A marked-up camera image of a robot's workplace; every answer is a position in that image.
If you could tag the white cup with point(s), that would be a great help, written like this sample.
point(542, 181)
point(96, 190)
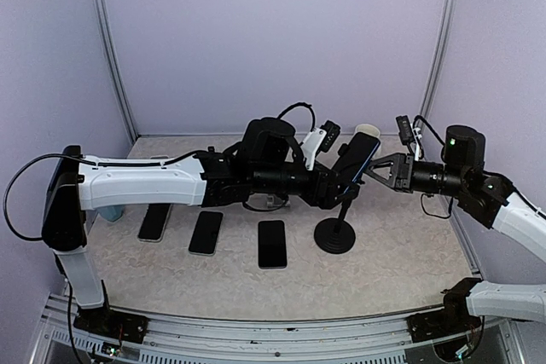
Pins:
point(367, 129)

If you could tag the aluminium frame post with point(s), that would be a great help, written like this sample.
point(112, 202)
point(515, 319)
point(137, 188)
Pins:
point(114, 70)
point(439, 54)

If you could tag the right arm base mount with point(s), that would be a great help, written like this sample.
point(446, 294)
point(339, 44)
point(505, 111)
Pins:
point(443, 321)

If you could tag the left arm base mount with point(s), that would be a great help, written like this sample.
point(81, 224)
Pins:
point(124, 327)

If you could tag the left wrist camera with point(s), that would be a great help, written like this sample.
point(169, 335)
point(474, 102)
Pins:
point(319, 140)

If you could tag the black phone landscape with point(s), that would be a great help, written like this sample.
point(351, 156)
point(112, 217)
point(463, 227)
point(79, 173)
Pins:
point(272, 249)

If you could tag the white phone stand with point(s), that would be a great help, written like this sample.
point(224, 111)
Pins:
point(274, 202)

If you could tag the black phone clear case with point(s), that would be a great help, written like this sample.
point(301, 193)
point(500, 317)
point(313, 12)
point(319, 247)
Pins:
point(154, 223)

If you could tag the light blue cup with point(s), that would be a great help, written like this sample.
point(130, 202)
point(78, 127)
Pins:
point(112, 213)

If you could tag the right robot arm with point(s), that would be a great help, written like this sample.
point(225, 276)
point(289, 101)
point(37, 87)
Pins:
point(490, 199)

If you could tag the right aluminium frame post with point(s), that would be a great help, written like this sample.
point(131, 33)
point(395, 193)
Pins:
point(439, 54)

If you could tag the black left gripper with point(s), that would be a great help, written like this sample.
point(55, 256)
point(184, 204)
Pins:
point(328, 200)

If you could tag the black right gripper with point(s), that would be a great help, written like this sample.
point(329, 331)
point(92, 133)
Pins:
point(402, 176)

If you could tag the left aluminium frame post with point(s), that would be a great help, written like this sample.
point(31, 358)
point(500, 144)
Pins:
point(114, 70)

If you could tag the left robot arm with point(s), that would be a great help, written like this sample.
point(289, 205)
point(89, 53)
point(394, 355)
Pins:
point(205, 178)

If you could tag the front aluminium rail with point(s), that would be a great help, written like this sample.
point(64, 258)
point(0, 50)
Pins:
point(179, 339)

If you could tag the black phone blue edge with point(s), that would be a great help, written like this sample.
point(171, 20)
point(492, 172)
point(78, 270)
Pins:
point(360, 155)

